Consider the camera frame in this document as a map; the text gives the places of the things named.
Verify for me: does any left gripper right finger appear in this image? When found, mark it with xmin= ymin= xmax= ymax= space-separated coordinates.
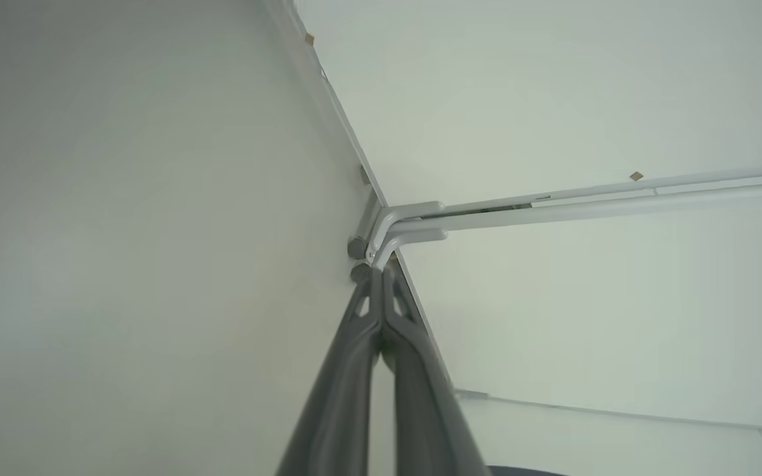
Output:
xmin=381 ymin=261 xmax=491 ymax=476

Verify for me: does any white flat cable trunking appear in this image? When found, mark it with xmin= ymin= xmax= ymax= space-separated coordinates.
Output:
xmin=454 ymin=389 xmax=762 ymax=434

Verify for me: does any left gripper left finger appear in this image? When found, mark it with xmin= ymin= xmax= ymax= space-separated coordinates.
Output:
xmin=275 ymin=268 xmax=385 ymax=476

